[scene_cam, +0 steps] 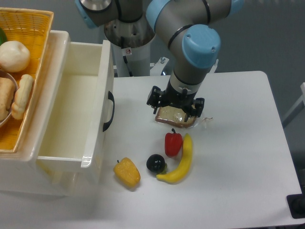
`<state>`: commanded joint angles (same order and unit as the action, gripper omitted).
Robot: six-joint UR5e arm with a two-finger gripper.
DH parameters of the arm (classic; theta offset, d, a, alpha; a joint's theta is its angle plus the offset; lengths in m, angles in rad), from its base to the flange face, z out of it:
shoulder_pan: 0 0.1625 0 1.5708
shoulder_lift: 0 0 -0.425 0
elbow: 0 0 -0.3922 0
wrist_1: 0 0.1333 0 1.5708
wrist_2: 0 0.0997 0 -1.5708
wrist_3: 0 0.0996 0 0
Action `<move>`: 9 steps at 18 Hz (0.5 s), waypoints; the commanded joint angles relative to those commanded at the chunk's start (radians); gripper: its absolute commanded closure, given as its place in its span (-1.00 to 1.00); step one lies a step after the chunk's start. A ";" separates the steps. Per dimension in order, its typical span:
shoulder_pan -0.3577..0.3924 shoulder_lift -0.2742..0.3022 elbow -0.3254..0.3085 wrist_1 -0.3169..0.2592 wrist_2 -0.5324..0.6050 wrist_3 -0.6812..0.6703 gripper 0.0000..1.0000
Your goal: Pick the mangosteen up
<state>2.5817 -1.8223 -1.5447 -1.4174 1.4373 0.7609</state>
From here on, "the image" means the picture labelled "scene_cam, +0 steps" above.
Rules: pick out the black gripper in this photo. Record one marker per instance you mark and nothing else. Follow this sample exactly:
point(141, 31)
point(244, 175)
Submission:
point(193, 107)

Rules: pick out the dark purple mangosteen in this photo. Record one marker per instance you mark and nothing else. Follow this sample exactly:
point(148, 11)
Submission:
point(156, 164)

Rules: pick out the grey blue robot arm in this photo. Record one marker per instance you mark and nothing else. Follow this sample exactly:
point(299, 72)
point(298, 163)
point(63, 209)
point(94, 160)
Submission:
point(183, 26)

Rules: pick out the bread slice in plastic bag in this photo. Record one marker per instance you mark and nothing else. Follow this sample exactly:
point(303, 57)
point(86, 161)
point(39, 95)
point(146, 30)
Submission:
point(175, 117)

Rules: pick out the red bell pepper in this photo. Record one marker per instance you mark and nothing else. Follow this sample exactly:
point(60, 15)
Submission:
point(172, 143)

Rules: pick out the yellow banana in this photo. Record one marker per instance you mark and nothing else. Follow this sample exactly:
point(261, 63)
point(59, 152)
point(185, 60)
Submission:
point(184, 166)

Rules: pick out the yellow bell pepper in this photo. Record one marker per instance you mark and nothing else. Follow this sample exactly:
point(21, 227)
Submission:
point(127, 172)

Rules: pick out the white plastic drawer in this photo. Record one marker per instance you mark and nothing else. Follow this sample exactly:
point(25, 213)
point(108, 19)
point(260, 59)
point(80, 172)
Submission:
point(73, 139)

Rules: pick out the white furniture leg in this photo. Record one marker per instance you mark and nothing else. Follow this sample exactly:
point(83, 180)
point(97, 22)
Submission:
point(295, 109)

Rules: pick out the long beige bread roll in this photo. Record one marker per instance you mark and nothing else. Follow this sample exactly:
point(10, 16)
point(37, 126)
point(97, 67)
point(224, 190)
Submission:
point(21, 97)

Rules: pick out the black device at table edge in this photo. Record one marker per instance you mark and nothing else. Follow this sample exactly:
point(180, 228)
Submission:
point(296, 203)

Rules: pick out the yellow woven basket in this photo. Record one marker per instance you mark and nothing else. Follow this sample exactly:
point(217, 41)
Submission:
point(23, 39)

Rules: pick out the metal bowl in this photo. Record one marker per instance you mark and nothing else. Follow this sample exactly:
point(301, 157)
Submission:
point(7, 75)

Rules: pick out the white round bun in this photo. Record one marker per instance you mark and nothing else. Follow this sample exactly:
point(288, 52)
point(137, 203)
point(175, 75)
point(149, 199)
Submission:
point(14, 56)

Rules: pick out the beige bread in bowl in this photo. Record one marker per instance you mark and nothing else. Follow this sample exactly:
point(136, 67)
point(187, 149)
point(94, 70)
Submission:
point(7, 88)

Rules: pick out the white drawer cabinet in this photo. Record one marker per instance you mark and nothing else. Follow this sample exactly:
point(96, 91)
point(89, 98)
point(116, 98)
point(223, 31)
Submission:
point(21, 171)

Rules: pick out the green vegetable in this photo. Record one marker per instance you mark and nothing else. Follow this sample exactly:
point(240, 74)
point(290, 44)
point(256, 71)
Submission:
point(3, 37)

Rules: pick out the metal mounting bracket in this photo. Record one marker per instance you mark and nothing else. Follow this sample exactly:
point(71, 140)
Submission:
point(160, 68)

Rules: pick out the black drawer handle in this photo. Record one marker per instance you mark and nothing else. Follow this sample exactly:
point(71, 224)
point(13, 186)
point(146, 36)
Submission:
point(110, 112)

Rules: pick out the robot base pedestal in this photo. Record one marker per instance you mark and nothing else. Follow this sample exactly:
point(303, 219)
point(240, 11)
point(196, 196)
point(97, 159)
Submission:
point(131, 46)

